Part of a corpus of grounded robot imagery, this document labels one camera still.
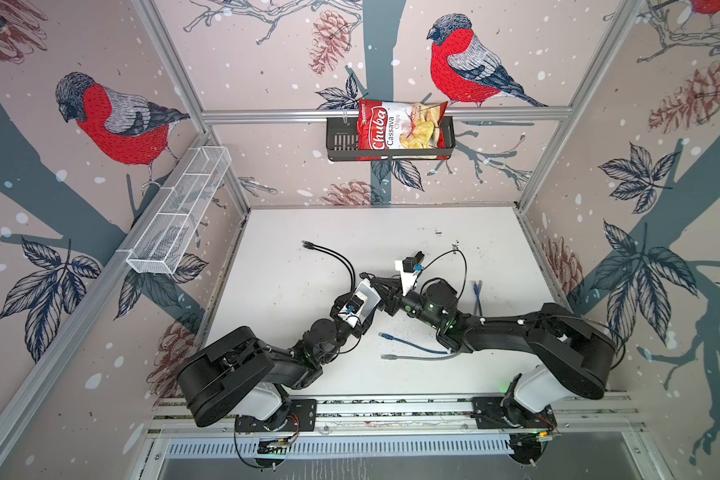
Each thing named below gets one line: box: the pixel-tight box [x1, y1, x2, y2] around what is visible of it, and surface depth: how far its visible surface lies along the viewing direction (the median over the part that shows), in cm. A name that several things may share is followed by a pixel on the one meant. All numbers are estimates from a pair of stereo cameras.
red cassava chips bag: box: [357, 100, 449, 161], surface depth 90 cm
